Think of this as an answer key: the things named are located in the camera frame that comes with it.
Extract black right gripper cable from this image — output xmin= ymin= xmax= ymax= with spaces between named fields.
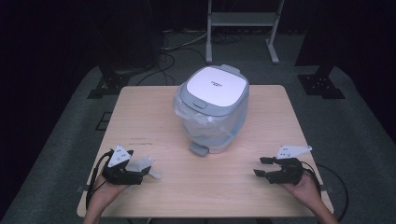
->
xmin=300 ymin=160 xmax=349 ymax=222

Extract clear plastic bin liner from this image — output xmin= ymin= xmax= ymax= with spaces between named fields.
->
xmin=172 ymin=83 xmax=248 ymax=147

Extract white tissue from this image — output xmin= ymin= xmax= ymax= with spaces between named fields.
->
xmin=125 ymin=156 xmax=163 ymax=180

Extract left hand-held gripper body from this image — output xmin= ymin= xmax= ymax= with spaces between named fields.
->
xmin=102 ymin=144 xmax=145 ymax=187

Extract person's left hand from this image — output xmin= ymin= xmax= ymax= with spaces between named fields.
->
xmin=89 ymin=175 xmax=129 ymax=207

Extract black stand base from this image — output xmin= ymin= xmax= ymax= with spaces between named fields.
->
xmin=297 ymin=63 xmax=347 ymax=100
xmin=87 ymin=65 xmax=132 ymax=100

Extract black floor cables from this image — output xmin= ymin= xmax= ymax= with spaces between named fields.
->
xmin=135 ymin=29 xmax=209 ymax=87

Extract dark floor outlet box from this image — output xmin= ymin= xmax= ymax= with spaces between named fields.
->
xmin=94 ymin=111 xmax=113 ymax=132

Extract grey pedal bin white lid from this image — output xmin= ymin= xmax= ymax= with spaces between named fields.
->
xmin=172 ymin=63 xmax=250 ymax=158

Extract white metal stand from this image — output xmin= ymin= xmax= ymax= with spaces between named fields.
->
xmin=205 ymin=0 xmax=286 ymax=65

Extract person's right hand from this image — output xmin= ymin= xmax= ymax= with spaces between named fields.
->
xmin=279 ymin=172 xmax=322 ymax=204

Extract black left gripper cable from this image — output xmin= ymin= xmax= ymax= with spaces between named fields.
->
xmin=85 ymin=149 xmax=115 ymax=209

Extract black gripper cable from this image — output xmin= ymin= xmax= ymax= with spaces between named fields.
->
xmin=300 ymin=160 xmax=349 ymax=222
xmin=85 ymin=149 xmax=115 ymax=209

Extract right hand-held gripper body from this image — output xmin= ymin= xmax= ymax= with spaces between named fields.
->
xmin=266 ymin=144 xmax=313 ymax=187

